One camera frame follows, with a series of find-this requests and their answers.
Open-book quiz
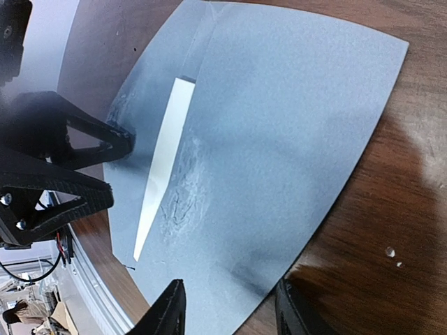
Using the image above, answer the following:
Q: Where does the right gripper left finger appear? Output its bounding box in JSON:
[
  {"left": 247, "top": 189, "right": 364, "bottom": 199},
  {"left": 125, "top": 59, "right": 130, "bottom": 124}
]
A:
[{"left": 126, "top": 279, "right": 185, "bottom": 335}]

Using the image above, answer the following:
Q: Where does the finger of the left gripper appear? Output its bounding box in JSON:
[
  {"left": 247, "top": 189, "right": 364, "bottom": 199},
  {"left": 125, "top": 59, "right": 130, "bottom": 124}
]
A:
[{"left": 1, "top": 147, "right": 114, "bottom": 248}]

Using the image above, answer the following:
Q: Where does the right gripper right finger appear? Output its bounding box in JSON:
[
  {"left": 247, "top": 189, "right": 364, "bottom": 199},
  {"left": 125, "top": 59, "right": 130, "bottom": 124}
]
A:
[{"left": 275, "top": 278, "right": 338, "bottom": 335}]

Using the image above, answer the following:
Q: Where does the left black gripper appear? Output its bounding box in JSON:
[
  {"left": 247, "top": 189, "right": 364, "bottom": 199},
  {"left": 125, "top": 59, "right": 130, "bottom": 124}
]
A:
[{"left": 1, "top": 1, "right": 133, "bottom": 170}]

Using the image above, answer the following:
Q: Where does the beige letter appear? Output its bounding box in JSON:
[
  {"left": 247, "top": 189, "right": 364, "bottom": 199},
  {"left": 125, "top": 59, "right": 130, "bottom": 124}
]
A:
[{"left": 133, "top": 78, "right": 195, "bottom": 261}]

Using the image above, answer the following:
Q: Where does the grey-blue envelope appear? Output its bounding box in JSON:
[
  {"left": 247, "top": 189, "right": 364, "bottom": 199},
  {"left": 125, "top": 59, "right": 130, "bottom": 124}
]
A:
[{"left": 103, "top": 1, "right": 409, "bottom": 334}]

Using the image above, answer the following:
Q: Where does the brown cardboard box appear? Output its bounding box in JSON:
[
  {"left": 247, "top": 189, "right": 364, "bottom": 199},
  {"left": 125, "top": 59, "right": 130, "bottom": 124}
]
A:
[{"left": 50, "top": 301, "right": 79, "bottom": 335}]

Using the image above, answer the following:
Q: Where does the seated person in background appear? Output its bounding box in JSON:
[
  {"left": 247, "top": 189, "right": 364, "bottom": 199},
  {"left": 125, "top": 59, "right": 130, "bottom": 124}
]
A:
[{"left": 2, "top": 299, "right": 50, "bottom": 325}]

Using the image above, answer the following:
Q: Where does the front aluminium rail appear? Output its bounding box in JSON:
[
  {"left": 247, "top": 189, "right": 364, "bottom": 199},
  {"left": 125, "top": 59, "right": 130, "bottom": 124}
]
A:
[{"left": 68, "top": 225, "right": 133, "bottom": 334}]

